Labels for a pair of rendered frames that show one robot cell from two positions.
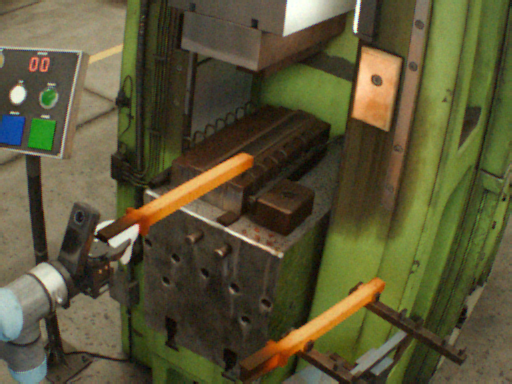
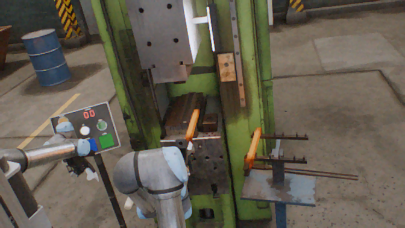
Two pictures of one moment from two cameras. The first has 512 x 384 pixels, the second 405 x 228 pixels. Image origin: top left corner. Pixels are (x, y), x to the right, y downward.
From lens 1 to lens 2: 0.66 m
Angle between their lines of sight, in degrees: 16
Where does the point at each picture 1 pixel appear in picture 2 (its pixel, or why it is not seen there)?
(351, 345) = not seen: hidden behind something
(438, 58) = (246, 45)
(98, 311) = (134, 215)
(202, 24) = (160, 71)
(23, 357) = (186, 204)
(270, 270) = (218, 144)
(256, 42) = (184, 69)
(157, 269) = not seen: hidden behind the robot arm
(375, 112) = (229, 76)
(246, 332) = (217, 172)
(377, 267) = (248, 128)
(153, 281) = not seen: hidden behind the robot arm
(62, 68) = (102, 111)
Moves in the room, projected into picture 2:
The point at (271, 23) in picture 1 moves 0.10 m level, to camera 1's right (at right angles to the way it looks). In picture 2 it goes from (187, 60) to (204, 55)
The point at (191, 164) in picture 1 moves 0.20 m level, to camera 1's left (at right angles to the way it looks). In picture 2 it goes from (173, 123) to (141, 134)
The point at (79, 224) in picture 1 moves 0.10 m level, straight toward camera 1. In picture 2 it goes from (181, 145) to (196, 154)
